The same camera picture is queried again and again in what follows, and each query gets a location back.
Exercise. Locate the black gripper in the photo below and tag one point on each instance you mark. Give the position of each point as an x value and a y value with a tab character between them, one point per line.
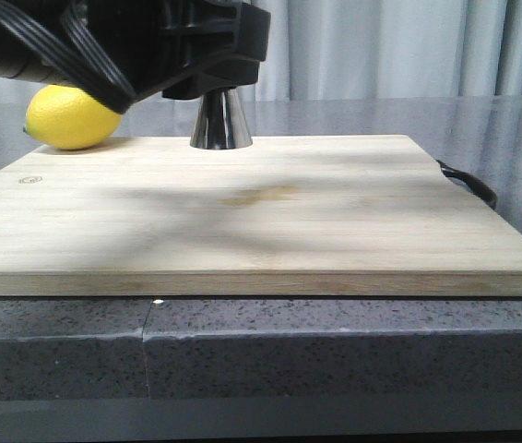
180	49

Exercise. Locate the steel double jigger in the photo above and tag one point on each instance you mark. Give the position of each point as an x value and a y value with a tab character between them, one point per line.
220	122

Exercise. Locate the yellow lemon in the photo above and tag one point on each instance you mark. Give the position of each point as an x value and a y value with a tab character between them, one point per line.
68	118

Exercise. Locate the grey curtain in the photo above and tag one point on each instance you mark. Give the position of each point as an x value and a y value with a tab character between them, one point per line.
346	50

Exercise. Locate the wooden cutting board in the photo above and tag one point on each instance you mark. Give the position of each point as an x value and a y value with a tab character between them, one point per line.
291	216

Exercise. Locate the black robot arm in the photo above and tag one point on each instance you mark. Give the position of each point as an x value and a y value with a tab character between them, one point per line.
34	47

